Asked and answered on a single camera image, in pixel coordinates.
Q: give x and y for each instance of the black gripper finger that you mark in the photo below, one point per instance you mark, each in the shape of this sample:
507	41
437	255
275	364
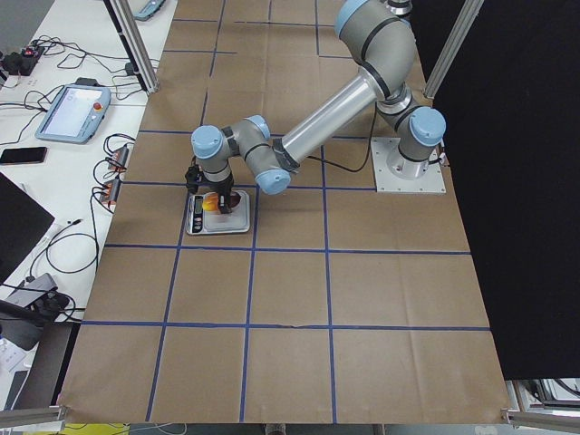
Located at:
224	203

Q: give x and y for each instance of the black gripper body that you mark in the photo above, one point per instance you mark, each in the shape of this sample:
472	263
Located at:
220	187

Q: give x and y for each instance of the red yellow mango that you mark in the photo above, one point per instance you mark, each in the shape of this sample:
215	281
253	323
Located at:
210	201

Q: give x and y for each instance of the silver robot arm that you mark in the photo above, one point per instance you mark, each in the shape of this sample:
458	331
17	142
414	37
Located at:
383	46
401	8

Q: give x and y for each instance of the silver digital kitchen scale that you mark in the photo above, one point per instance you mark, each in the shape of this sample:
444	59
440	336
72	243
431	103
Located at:
200	222

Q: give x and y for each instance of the brown paper table cover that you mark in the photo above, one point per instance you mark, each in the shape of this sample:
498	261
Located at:
339	304

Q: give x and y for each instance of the blue teach pendant tablet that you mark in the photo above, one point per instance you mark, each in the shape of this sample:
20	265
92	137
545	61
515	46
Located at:
75	114

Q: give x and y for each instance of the black smartphone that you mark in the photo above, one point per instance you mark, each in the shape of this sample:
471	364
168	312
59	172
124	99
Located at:
16	156

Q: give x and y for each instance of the black laptop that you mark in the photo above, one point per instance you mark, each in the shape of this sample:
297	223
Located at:
23	223

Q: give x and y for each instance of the grey usb hub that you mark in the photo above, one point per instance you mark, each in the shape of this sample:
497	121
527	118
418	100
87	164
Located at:
29	292

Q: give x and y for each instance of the aluminium frame post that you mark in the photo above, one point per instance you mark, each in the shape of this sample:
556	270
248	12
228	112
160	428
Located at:
129	34

